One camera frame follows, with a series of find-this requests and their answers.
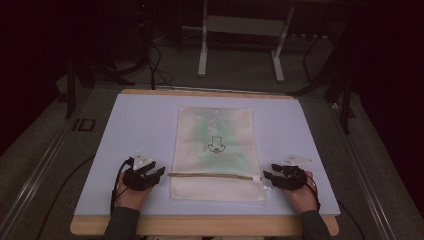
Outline person's right hand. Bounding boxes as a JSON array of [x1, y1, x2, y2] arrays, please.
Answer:
[[287, 170, 320, 215]]

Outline beige cloth zip bag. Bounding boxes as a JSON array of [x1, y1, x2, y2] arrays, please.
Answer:
[[167, 106, 273, 202]]

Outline white metal stand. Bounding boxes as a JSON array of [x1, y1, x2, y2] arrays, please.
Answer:
[[197, 0, 296, 84]]

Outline wooden table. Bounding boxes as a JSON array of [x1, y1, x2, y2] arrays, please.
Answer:
[[69, 88, 341, 237]]

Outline black floor cable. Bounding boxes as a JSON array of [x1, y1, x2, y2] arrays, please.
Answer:
[[34, 155, 96, 240]]

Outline black floor cables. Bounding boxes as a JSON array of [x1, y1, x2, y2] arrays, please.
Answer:
[[145, 42, 175, 92]]

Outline light blue mat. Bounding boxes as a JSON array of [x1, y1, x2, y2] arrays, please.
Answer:
[[73, 93, 341, 217]]

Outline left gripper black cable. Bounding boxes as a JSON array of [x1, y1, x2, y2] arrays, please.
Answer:
[[109, 157, 135, 215]]

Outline metal floor rail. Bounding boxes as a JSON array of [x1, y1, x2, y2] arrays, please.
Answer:
[[0, 96, 93, 234], [328, 99, 399, 240]]

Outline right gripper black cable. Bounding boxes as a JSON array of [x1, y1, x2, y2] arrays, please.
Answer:
[[304, 173, 322, 212]]

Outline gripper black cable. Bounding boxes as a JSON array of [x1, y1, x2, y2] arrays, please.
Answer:
[[304, 173, 322, 212], [109, 157, 135, 215]]

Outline black metal stand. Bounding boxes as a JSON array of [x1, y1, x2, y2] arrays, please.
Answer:
[[64, 54, 137, 120], [287, 31, 357, 135]]

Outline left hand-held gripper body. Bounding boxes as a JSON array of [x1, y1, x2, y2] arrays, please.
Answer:
[[122, 150, 161, 192]]

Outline person's left hand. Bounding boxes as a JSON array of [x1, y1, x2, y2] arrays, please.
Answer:
[[114, 171, 155, 212]]

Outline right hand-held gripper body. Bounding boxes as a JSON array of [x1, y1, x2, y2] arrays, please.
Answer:
[[271, 153, 315, 192]]

